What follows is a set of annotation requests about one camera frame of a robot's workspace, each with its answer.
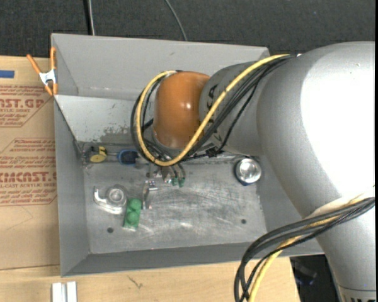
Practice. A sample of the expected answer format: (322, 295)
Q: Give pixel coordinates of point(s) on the blue can with silver top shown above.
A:
(248, 171)

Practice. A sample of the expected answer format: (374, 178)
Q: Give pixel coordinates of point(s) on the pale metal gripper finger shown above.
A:
(148, 197)

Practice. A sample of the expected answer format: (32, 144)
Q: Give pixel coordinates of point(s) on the green toy brick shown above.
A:
(132, 213)

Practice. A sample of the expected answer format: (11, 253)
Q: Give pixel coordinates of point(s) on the brown cardboard board, red print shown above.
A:
(25, 219)

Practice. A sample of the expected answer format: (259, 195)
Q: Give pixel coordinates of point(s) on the grey metal bin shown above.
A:
(192, 219)

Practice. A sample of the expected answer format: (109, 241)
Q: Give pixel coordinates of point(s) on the yellow and black round tool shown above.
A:
(97, 158)

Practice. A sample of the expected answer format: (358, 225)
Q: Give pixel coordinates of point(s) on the blue and black small object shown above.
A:
(128, 157)

